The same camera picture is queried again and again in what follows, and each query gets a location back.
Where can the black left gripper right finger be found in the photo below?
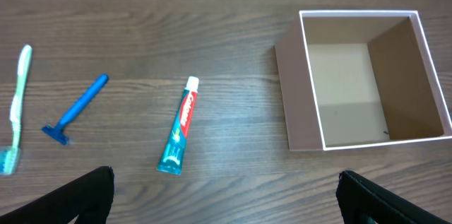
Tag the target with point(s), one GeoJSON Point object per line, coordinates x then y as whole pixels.
{"type": "Point", "coordinates": [362, 201]}

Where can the green white toothbrush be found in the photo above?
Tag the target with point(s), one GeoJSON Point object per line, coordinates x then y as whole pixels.
{"type": "Point", "coordinates": [10, 155]}

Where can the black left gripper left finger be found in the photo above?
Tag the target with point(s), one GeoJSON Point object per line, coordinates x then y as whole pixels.
{"type": "Point", "coordinates": [87, 199]}

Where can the blue disposable razor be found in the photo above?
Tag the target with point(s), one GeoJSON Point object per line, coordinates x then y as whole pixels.
{"type": "Point", "coordinates": [57, 132]}

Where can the Colgate toothpaste tube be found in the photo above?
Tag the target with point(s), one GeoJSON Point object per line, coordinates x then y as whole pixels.
{"type": "Point", "coordinates": [173, 154]}

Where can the open white cardboard box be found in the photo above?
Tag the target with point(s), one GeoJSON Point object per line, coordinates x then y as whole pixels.
{"type": "Point", "coordinates": [359, 79]}

